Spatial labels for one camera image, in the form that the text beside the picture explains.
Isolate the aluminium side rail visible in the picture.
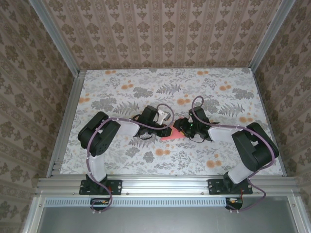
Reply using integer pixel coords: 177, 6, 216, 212
46, 69, 86, 178

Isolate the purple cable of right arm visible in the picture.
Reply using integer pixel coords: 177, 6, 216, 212
191, 96, 279, 214

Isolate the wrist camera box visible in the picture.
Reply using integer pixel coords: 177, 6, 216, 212
141, 105, 171, 124
188, 106, 207, 123

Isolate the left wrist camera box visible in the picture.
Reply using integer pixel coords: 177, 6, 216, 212
141, 105, 171, 124

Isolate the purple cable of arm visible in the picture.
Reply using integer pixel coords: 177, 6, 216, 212
191, 96, 279, 214
86, 103, 174, 215

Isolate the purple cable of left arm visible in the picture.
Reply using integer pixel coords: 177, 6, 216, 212
86, 103, 174, 215

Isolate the pink paper sheet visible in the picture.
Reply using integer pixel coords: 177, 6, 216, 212
160, 126, 187, 141

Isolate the grey metal panel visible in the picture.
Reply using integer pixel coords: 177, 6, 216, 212
23, 195, 311, 233

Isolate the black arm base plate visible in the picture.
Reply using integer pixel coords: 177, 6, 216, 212
79, 179, 122, 196
208, 179, 253, 196

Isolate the grey slotted cable duct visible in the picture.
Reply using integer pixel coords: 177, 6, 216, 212
45, 197, 243, 207

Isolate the black connector box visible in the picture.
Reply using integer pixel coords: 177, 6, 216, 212
90, 198, 111, 211
225, 197, 243, 210

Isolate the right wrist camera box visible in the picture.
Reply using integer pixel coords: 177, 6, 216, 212
188, 106, 207, 123

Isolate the aluminium frame post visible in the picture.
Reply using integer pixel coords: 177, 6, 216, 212
248, 0, 289, 71
31, 0, 82, 76

